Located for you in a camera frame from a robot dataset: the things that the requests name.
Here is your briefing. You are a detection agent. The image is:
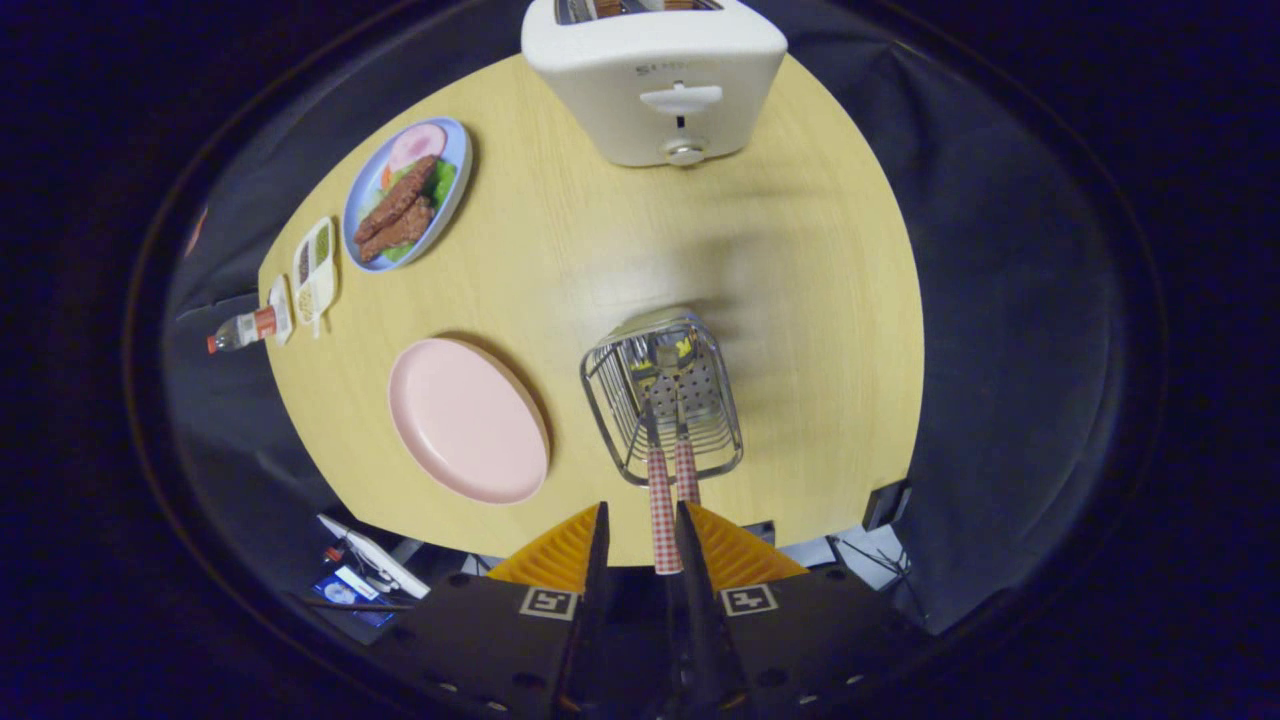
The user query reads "pink ham slice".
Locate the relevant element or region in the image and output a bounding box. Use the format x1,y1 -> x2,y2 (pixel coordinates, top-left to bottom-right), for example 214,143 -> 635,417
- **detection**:
388,122 -> 448,171

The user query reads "small black box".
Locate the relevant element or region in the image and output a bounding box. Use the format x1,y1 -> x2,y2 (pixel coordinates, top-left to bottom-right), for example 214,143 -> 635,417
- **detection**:
862,480 -> 913,531

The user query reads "blue packet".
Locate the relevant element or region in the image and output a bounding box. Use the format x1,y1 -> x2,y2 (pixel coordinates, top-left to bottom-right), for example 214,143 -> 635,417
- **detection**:
312,565 -> 396,629

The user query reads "pink plate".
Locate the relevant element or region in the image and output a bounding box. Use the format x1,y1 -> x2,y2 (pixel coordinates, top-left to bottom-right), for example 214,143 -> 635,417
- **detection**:
388,338 -> 552,505

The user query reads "white flat box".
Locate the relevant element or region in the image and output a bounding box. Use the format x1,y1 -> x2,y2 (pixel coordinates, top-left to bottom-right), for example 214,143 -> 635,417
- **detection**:
317,514 -> 433,601

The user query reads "spoon with checked handle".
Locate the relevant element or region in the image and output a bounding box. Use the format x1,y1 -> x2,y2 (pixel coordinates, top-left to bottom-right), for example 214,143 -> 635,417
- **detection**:
648,335 -> 703,504

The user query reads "small white square coaster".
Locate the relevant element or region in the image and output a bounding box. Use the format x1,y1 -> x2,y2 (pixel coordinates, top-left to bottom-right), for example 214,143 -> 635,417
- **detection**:
268,275 -> 294,347

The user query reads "clear bottle with red cap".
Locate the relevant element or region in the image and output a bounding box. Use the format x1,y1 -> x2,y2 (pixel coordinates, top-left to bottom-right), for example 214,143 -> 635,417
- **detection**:
207,307 -> 278,355

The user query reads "brown meat strip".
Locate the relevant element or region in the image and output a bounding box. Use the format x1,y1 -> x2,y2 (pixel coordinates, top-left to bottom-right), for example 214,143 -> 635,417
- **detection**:
357,197 -> 434,263
353,155 -> 439,244

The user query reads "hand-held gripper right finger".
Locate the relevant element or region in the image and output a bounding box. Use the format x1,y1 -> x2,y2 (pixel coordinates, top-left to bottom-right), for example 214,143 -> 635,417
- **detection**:
675,502 -> 926,717

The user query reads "fork with checked handle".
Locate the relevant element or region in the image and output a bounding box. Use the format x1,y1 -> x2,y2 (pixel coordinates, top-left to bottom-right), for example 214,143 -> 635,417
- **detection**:
640,375 -> 684,576

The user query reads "white toaster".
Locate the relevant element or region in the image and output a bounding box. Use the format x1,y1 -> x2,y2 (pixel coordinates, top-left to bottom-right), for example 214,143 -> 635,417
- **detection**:
521,0 -> 789,168

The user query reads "blue plate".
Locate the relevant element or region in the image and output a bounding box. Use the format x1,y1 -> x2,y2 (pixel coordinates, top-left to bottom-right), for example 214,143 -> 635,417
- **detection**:
342,117 -> 473,273

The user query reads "metal wire basket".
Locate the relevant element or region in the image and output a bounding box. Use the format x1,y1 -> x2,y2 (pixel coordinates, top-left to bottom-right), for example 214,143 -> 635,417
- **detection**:
580,307 -> 745,488

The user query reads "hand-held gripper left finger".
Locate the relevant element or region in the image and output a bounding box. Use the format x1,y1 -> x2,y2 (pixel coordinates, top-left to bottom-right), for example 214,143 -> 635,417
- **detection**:
370,502 -> 611,720

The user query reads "black backdrop cloth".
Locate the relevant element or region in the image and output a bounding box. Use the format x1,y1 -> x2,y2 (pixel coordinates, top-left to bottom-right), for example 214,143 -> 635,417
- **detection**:
130,0 -> 1161,641

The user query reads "green lettuce leaf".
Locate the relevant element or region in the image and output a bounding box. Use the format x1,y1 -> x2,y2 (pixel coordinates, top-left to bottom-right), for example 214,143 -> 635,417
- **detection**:
380,160 -> 458,263

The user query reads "white divided condiment tray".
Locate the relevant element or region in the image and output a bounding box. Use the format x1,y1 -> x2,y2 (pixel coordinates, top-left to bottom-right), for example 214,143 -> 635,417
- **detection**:
292,217 -> 339,339

